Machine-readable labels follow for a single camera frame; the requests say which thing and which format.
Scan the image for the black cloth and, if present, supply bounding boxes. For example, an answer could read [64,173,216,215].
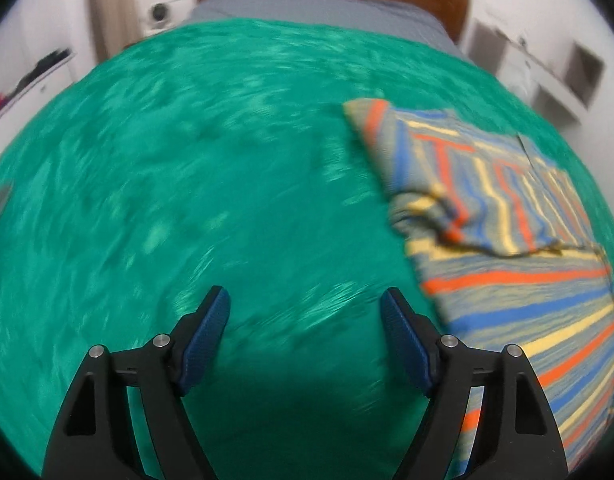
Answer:
[17,49,70,91]

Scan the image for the white wall desk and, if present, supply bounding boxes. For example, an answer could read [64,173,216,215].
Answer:
[462,15,608,126]

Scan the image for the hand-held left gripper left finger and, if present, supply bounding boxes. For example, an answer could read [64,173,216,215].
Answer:
[42,286,232,480]

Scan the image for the striped knit sweater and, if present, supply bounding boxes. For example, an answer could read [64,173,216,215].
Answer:
[343,99,614,468]

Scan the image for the beige curtain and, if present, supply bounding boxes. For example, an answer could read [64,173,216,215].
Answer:
[89,0,138,61]

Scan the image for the grey striped bed sheet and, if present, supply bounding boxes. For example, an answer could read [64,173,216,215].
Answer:
[179,0,475,63]

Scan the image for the green patterned blanket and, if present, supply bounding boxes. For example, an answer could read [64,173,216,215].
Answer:
[0,19,614,480]

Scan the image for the white drawer cabinet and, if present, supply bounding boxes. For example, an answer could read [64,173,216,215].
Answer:
[0,50,78,173]

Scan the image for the small white fan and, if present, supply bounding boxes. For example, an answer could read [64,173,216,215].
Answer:
[148,2,176,31]

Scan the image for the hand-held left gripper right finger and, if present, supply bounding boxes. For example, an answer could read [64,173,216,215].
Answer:
[380,288,570,480]

